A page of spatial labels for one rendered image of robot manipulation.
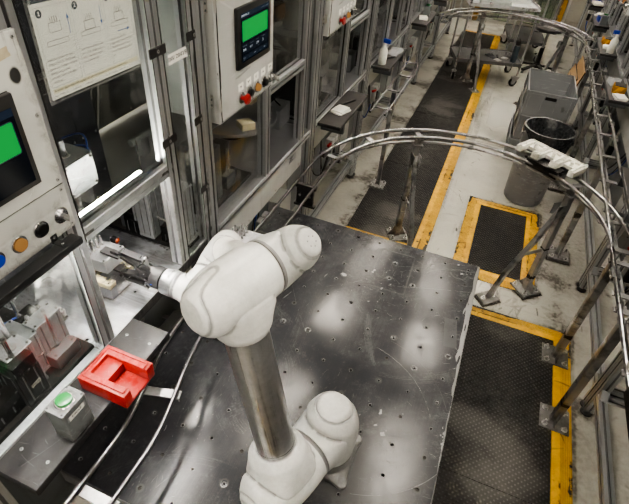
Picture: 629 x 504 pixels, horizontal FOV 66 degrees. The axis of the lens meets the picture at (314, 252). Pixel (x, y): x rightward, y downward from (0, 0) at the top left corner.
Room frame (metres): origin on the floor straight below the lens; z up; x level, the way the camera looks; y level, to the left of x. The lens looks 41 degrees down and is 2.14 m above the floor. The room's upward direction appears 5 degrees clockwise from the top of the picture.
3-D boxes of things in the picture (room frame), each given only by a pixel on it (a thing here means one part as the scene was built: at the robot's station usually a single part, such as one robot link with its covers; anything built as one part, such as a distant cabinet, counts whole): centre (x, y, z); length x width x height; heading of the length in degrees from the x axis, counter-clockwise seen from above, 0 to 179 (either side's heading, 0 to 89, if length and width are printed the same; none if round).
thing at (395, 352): (1.17, -0.04, 0.66); 1.50 x 1.06 x 0.04; 162
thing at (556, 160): (2.50, -1.28, 0.84); 0.37 x 0.14 x 0.10; 40
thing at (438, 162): (5.40, -1.40, 0.01); 5.85 x 0.59 x 0.01; 162
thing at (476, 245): (2.82, -1.33, 0.01); 1.00 x 0.55 x 0.01; 162
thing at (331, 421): (0.74, -0.09, 0.85); 0.18 x 0.16 x 0.22; 142
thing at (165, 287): (1.08, 0.44, 1.02); 0.09 x 0.06 x 0.09; 161
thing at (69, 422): (0.64, 0.60, 0.97); 0.08 x 0.08 x 0.12; 72
